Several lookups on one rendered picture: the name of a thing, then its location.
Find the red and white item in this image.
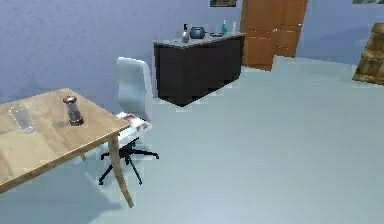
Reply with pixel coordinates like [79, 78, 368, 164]
[122, 113, 150, 131]

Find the black cabinet with grey top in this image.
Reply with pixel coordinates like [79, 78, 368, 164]
[153, 31, 247, 108]

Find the clear glass tumbler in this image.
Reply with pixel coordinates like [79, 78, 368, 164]
[8, 104, 36, 134]

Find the orange wooden door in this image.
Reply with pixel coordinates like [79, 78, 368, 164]
[239, 0, 309, 72]

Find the framed wall picture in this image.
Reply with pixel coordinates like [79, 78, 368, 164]
[209, 0, 238, 8]

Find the brown wooden furniture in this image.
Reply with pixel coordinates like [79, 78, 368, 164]
[352, 22, 384, 87]

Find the white swivel office chair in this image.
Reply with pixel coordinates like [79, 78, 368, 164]
[98, 56, 160, 186]

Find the light wooden table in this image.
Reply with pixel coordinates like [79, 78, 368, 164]
[0, 87, 135, 209]

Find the grey bottle with black cap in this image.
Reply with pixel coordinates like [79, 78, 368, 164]
[181, 23, 191, 44]

